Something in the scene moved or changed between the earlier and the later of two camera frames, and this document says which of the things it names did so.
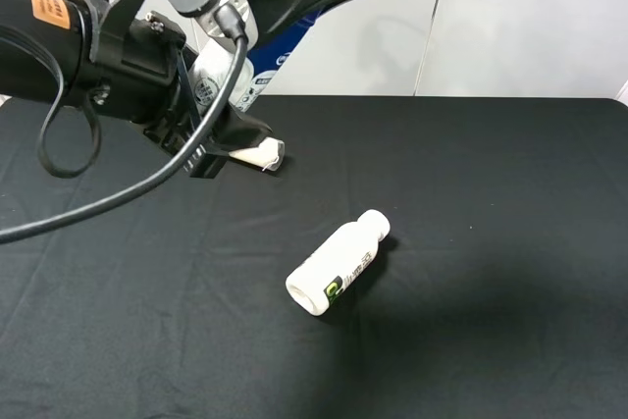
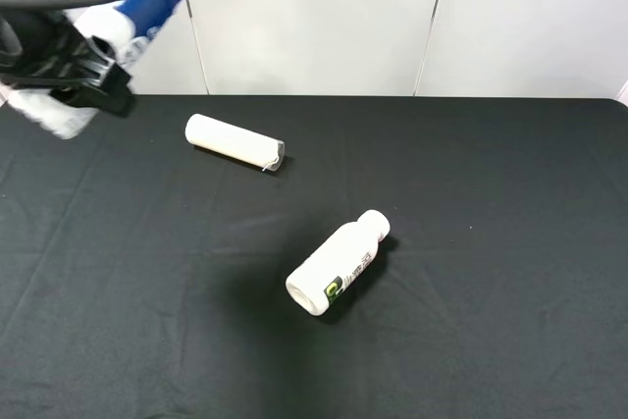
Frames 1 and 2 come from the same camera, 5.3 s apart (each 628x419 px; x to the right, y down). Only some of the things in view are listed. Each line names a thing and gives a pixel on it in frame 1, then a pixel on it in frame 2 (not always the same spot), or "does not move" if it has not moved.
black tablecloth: x=499 y=292 does not move
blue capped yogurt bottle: x=215 y=67 → x=125 y=24
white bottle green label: x=334 y=265 does not move
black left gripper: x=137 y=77 → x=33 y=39
